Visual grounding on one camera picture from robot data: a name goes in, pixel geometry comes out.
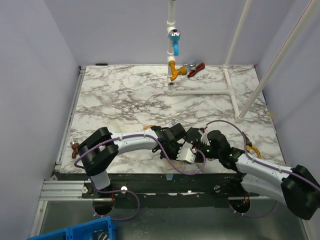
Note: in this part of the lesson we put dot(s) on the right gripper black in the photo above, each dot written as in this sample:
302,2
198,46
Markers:
198,144

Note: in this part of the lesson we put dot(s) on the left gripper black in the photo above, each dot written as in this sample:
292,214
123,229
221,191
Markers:
174,157

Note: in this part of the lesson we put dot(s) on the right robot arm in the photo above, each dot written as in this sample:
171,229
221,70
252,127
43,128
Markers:
294,187

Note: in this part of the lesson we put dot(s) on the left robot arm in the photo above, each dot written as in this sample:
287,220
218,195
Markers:
98,151

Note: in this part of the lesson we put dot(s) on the gold card middle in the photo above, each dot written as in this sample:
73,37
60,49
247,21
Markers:
147,127

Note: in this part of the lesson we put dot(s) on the blue tape piece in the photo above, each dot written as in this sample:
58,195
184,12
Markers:
169,177

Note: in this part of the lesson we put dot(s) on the orange pipe valve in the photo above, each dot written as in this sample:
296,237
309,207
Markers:
175,72

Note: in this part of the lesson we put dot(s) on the red black pliers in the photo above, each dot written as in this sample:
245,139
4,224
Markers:
193,69

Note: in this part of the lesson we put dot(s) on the brown faucet tap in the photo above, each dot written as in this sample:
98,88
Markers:
74,146

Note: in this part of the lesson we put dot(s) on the blue pipe valve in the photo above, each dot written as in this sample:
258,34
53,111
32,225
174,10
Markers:
174,36

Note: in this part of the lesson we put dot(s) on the blue plastic bin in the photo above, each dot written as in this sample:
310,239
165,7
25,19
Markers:
99,229

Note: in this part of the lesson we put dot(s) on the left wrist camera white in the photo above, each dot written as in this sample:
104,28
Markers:
186,155

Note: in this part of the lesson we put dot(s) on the yellow handled pliers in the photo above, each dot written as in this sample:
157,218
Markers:
250,146

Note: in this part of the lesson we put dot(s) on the white PVC pipe frame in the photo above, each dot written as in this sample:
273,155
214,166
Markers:
225,62

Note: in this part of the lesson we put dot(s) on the aluminium rail frame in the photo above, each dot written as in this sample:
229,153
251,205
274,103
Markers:
158,200

